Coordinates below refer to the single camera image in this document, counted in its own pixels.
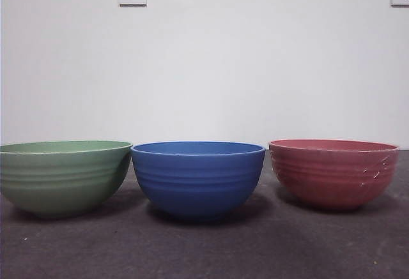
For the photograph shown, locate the red ribbed bowl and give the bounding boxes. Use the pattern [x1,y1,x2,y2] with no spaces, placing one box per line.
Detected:
[268,138,400,211]

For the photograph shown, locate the green ribbed bowl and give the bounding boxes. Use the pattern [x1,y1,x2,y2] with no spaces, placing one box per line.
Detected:
[0,140,134,219]

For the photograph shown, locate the blue ribbed bowl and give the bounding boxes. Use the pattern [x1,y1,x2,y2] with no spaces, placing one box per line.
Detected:
[130,141,266,223]

